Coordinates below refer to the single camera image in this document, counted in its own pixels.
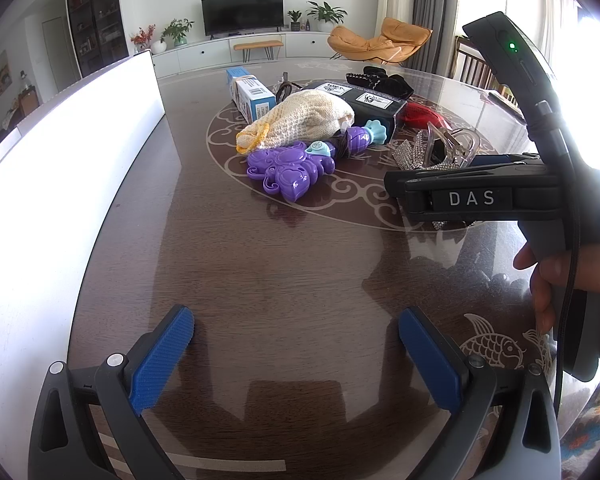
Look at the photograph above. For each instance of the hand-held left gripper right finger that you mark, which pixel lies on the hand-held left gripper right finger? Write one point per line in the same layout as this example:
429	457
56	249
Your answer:
430	360

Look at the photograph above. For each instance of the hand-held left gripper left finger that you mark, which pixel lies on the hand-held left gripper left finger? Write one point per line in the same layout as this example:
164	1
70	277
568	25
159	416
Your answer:
162	360

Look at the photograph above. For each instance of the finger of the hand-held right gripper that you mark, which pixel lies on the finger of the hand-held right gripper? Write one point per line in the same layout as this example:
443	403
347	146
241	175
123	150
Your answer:
505	160
405	192

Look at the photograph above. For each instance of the black box with white pictures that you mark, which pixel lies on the black box with white pictures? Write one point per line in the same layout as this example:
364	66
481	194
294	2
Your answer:
375	107

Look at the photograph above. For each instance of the blue and white carton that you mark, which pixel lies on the blue and white carton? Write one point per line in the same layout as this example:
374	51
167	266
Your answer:
252	95

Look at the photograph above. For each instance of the white board storage box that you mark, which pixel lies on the white board storage box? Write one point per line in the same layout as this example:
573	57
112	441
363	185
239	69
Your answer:
55	210

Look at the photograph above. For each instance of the brown patterned desktop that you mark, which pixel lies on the brown patterned desktop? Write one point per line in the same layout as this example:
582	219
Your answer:
280	270

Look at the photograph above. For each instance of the clear plastic hair clip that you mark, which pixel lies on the clear plastic hair clip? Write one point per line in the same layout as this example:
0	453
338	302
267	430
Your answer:
455	142

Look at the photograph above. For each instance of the black remote control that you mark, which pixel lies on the black remote control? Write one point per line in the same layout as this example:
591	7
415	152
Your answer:
505	102

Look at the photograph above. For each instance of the purple toy with teal shell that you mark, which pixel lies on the purple toy with teal shell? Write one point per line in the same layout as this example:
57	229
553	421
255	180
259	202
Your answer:
362	137

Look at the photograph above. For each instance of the red pouch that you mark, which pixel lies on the red pouch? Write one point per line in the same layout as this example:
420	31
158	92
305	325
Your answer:
422	115

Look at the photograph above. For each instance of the wooden chair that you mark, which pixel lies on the wooden chair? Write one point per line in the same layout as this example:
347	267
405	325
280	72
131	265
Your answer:
472	65

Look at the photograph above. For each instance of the black claw hair clip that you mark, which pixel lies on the black claw hair clip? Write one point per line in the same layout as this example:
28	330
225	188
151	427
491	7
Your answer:
380	82

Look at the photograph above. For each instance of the purple plastic toy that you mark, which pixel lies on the purple plastic toy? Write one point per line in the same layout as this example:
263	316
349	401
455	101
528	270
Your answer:
290	172

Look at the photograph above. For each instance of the cream knit bag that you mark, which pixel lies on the cream knit bag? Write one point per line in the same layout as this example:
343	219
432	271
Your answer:
305	117

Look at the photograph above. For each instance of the orange lounge chair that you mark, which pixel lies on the orange lounge chair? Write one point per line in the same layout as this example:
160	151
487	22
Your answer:
375	42

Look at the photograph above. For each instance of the white sheer curtain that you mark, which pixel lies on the white sheer curtain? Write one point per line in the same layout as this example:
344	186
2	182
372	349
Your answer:
557	15

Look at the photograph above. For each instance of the grey curtain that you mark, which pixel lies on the grey curtain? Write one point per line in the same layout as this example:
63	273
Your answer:
432	5

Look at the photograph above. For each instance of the colourful patterned rug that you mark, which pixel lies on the colourful patterned rug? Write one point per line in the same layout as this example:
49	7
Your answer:
590	430

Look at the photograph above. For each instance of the large leafy potted plant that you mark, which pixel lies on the large leafy potted plant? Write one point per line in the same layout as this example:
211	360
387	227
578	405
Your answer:
326	15

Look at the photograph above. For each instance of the small potted plant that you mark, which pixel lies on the small potted plant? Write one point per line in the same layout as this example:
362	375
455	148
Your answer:
294	20

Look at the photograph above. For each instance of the wooden bench with metal legs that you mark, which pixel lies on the wooden bench with metal legs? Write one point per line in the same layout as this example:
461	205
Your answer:
257	45

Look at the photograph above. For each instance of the black television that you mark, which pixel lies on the black television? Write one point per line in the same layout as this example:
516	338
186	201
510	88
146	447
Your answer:
242	12

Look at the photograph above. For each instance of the white television cabinet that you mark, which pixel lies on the white television cabinet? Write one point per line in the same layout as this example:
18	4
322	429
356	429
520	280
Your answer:
200	55

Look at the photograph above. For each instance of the green potted plant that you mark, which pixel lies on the green potted plant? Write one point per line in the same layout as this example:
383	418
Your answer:
177	31

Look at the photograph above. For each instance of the white round vase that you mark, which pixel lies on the white round vase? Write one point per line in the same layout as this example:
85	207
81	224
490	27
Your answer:
158	47

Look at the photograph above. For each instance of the small wooden cabinet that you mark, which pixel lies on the small wooden cabinet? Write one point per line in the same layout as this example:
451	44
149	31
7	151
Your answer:
28	102

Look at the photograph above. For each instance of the red flower plant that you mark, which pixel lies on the red flower plant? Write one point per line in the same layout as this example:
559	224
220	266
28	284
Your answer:
142	37

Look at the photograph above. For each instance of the white door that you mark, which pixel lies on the white door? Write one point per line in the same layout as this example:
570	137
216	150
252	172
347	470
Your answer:
60	55

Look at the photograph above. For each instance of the dark glass display cabinet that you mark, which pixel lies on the dark glass display cabinet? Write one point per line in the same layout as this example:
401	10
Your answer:
97	15

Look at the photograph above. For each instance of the framed wall painting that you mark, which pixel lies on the framed wall painting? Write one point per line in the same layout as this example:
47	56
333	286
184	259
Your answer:
2	72

